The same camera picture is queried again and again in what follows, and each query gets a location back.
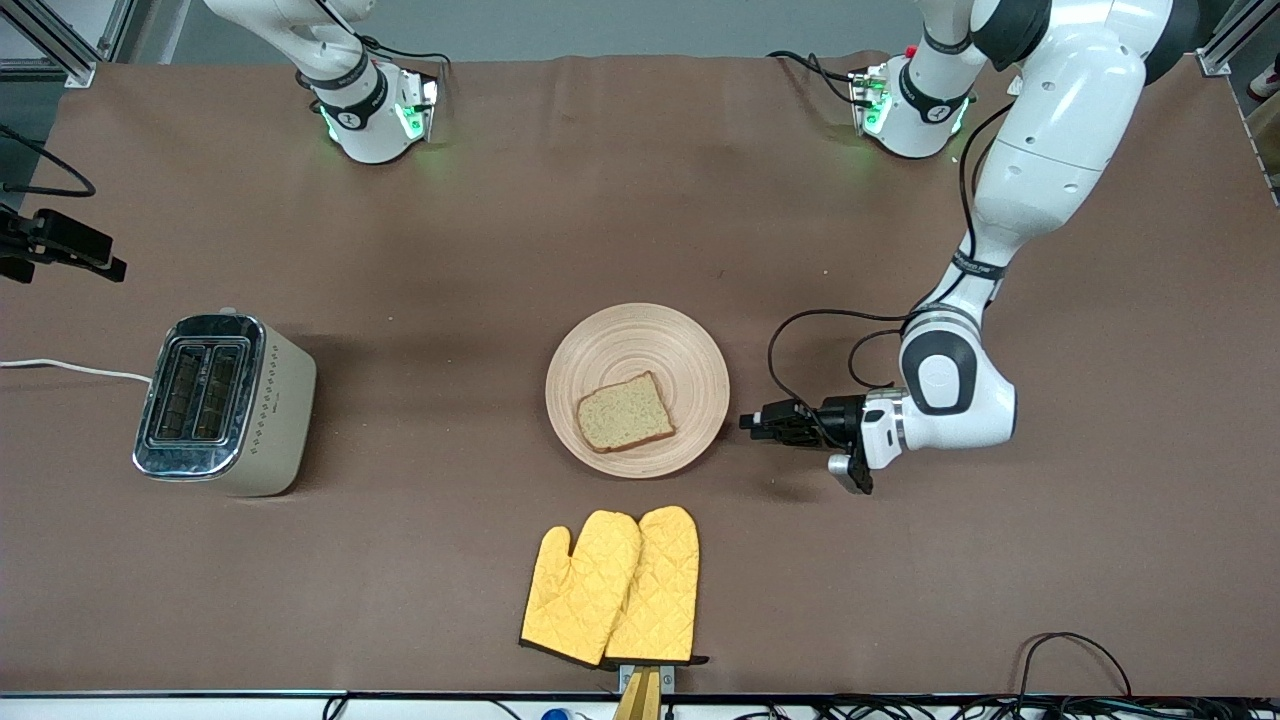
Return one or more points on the brown bread toast slice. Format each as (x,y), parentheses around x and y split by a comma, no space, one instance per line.
(628,413)

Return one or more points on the wooden stick with metal bracket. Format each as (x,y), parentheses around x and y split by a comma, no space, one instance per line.
(640,695)

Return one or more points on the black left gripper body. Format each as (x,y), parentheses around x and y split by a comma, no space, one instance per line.
(838,418)

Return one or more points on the beige chrome two-slot toaster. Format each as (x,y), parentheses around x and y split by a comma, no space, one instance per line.
(275,410)

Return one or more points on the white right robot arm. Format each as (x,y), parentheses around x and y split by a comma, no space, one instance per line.
(362,120)

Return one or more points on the yellow quilted oven mitt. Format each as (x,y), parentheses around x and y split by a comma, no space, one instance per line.
(660,590)
(575,600)

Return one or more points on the round light wooden plate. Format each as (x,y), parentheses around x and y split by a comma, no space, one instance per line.
(640,335)

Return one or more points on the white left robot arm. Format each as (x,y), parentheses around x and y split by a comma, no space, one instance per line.
(1060,130)

